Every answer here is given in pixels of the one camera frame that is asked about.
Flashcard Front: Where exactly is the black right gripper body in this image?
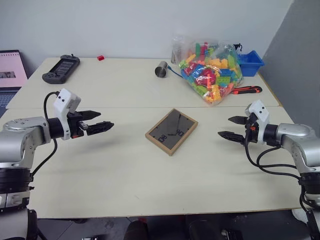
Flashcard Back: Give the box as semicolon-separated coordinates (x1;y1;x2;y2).
244;112;258;147

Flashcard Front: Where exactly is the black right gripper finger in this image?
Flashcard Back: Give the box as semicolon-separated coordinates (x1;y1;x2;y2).
217;130;247;146
227;115;249;126

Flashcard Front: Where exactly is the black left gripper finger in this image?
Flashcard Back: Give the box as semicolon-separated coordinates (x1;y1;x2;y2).
86;120;115;136
79;109;102;122

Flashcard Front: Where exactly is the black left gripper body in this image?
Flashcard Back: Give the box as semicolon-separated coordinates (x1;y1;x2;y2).
67;111;89;139

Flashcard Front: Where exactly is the laptop with pink screen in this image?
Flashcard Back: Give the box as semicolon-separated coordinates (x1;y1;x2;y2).
0;49;29;118

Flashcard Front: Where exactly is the orange black utility knife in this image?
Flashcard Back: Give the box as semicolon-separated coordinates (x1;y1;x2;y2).
232;85;263;95

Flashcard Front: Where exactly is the clear bag of toy bricks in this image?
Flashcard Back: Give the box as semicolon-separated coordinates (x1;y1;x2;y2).
178;39;245;107

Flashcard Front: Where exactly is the black handheld game controller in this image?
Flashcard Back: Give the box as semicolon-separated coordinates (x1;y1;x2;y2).
41;53;81;85

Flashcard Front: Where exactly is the blue plastic bin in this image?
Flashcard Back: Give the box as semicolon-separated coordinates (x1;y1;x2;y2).
236;50;265;78

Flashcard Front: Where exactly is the steel cup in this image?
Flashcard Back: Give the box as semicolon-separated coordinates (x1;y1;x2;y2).
154;60;169;79

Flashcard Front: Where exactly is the clear plastic bag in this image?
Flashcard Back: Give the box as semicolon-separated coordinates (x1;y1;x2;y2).
170;32;193;64

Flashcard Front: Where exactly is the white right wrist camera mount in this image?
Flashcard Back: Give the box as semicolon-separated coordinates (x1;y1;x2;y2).
244;99;271;145

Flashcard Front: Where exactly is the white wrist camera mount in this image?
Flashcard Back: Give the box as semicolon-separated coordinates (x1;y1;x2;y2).
244;99;271;145
52;88;82;141

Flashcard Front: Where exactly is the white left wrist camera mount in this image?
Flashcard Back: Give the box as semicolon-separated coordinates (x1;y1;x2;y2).
52;88;82;141

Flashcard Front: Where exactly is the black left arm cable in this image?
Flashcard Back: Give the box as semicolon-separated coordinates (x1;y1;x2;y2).
30;91;60;177

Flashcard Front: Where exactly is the blue cable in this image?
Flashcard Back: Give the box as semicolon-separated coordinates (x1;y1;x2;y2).
166;64;185;78

